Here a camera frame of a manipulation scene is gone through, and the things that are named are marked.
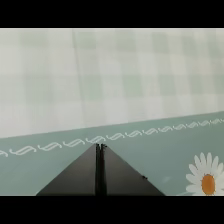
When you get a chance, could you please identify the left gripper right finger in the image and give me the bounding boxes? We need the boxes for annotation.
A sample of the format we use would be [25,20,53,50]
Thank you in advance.
[99,143,167,197]

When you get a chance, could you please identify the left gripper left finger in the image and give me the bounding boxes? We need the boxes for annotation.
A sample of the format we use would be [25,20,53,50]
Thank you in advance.
[35,143,99,197]

